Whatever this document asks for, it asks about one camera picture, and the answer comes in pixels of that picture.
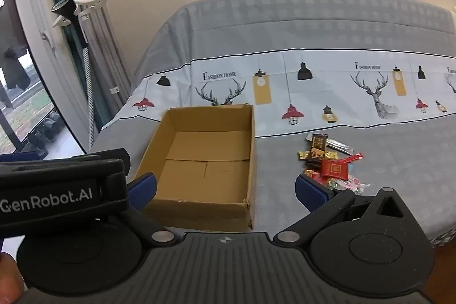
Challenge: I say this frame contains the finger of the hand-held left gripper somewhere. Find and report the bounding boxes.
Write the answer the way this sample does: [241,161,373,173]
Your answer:
[71,148,131,215]

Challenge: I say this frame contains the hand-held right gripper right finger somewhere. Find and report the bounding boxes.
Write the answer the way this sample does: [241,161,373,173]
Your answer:
[272,175,410,247]

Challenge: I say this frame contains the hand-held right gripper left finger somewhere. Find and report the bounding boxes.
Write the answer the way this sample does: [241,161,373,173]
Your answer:
[107,172,184,249]

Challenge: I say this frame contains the pile of assorted snack packets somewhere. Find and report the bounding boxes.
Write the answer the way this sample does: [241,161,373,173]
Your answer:
[296,133,371,196]

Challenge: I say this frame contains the brown cardboard box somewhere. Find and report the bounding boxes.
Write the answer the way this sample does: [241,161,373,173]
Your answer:
[133,104,257,232]

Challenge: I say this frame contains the person's left hand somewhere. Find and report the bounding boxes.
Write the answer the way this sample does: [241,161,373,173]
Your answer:
[0,252,26,304]

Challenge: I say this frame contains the silver stick packet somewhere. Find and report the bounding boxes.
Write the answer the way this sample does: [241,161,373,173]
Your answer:
[326,138,354,154]

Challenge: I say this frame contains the row of dark shoes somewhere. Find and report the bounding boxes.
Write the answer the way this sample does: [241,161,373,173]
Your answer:
[27,110,67,157]

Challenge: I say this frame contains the dark hanging clothes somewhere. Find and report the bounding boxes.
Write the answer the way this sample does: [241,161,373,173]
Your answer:
[2,46,31,91]

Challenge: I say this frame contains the white window frame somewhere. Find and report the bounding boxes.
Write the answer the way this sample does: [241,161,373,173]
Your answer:
[7,0,89,156]

